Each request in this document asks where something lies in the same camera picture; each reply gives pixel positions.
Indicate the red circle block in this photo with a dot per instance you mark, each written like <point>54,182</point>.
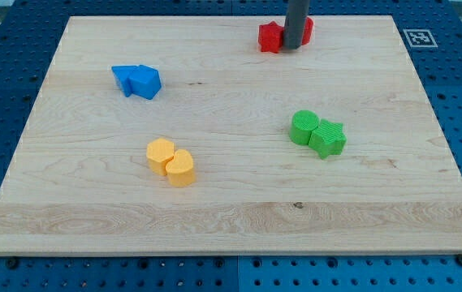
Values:
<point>308,31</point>

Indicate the green circle block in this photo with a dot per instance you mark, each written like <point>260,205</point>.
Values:
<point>303,123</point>

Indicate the yellow heart block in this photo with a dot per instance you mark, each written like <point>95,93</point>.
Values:
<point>180,170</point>

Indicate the yellow hexagon block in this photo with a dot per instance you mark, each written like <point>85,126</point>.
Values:
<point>159,153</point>

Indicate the light wooden board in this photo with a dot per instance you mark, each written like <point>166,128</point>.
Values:
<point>79,183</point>

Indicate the green star block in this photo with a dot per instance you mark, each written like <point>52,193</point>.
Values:
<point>328,139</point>

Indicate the blue cube block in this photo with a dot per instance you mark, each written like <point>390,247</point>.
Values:
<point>145,82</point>

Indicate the red star block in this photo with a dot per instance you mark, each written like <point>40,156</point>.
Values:
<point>270,37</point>

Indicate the blue triangle block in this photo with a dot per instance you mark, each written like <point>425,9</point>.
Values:
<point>121,75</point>

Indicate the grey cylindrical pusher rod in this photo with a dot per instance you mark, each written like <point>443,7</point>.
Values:
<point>295,20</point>

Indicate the white fiducial marker tag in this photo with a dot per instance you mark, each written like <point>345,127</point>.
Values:
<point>420,38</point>

